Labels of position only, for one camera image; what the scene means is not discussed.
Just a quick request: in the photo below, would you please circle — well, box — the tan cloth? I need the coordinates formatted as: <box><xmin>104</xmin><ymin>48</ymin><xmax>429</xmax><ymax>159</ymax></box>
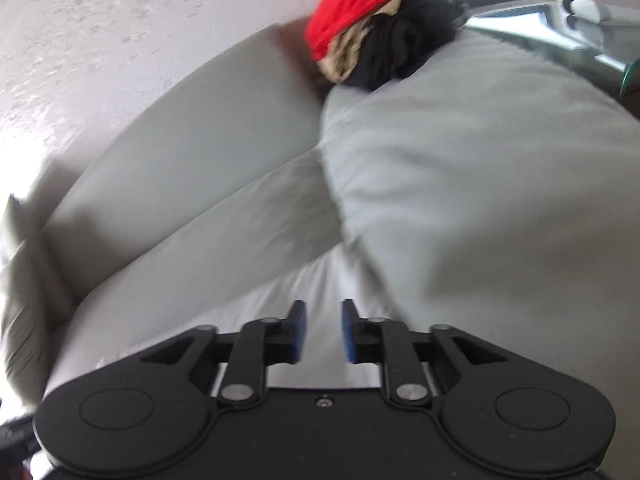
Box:
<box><xmin>317</xmin><ymin>0</ymin><xmax>429</xmax><ymax>86</ymax></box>

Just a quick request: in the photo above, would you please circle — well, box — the black cloth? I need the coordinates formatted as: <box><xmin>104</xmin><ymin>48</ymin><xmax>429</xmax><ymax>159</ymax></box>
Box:
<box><xmin>345</xmin><ymin>0</ymin><xmax>469</xmax><ymax>92</ymax></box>

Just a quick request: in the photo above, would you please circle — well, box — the white garment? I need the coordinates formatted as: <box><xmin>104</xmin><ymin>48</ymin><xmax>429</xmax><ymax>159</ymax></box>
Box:
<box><xmin>47</xmin><ymin>245</ymin><xmax>406</xmax><ymax>393</ymax></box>

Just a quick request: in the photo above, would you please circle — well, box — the red cloth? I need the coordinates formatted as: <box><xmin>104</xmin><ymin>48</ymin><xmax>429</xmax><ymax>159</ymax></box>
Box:
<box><xmin>305</xmin><ymin>0</ymin><xmax>401</xmax><ymax>62</ymax></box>

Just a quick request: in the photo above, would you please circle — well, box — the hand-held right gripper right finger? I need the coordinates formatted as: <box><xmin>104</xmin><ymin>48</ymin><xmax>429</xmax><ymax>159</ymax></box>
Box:
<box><xmin>341</xmin><ymin>299</ymin><xmax>506</xmax><ymax>407</ymax></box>

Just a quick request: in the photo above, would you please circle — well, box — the grey sofa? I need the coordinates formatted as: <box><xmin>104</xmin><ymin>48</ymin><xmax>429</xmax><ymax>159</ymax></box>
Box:
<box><xmin>0</xmin><ymin>25</ymin><xmax>640</xmax><ymax>413</ymax></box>

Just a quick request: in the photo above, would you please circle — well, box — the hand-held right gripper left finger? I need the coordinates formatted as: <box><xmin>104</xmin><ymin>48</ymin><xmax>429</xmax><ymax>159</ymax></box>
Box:
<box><xmin>140</xmin><ymin>300</ymin><xmax>307</xmax><ymax>407</ymax></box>

